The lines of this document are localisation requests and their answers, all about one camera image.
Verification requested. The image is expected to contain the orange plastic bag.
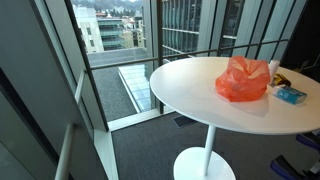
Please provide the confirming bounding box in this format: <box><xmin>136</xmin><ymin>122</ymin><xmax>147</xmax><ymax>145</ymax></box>
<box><xmin>214</xmin><ymin>55</ymin><xmax>272</xmax><ymax>103</ymax></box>

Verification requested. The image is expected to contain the glass skylight roof outside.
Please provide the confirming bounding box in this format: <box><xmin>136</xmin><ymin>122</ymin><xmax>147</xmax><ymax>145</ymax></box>
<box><xmin>117</xmin><ymin>63</ymin><xmax>155</xmax><ymax>113</ymax></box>

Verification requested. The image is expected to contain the dark floor vent panel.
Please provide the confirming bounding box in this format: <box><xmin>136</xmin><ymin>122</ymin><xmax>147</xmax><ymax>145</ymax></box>
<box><xmin>172</xmin><ymin>113</ymin><xmax>198</xmax><ymax>128</ymax></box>

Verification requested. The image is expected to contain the dark metal window railing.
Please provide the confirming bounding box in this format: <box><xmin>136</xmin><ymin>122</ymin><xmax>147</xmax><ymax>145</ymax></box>
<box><xmin>89</xmin><ymin>38</ymin><xmax>290</xmax><ymax>70</ymax></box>

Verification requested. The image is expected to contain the green glass building outside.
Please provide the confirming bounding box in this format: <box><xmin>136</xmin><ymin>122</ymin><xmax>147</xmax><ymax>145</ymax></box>
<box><xmin>96</xmin><ymin>17</ymin><xmax>126</xmax><ymax>52</ymax></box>

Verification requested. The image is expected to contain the white handrail bar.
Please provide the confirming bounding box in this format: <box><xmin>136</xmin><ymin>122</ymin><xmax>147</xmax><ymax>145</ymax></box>
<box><xmin>54</xmin><ymin>123</ymin><xmax>77</xmax><ymax>180</ymax></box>
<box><xmin>74</xmin><ymin>69</ymin><xmax>86</xmax><ymax>105</ymax></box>

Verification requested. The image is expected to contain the white building outside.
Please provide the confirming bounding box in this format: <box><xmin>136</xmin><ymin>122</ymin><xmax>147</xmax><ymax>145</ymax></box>
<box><xmin>73</xmin><ymin>5</ymin><xmax>105</xmax><ymax>54</ymax></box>

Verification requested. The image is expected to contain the yellow label brown bottle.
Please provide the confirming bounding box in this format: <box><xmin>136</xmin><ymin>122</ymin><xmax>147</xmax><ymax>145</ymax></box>
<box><xmin>273</xmin><ymin>73</ymin><xmax>292</xmax><ymax>88</ymax></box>

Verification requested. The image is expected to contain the clear blue plastic box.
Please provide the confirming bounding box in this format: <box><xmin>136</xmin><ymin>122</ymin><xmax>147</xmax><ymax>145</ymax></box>
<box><xmin>272</xmin><ymin>85</ymin><xmax>308</xmax><ymax>105</ymax></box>

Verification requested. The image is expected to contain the blue black equipment base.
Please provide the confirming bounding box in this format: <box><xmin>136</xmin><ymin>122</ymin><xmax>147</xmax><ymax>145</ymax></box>
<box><xmin>269</xmin><ymin>154</ymin><xmax>320</xmax><ymax>180</ymax></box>
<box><xmin>295</xmin><ymin>131</ymin><xmax>320</xmax><ymax>152</ymax></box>

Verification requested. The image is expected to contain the white table pedestal base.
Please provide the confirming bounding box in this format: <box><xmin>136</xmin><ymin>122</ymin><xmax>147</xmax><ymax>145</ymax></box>
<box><xmin>173</xmin><ymin>124</ymin><xmax>237</xmax><ymax>180</ymax></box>

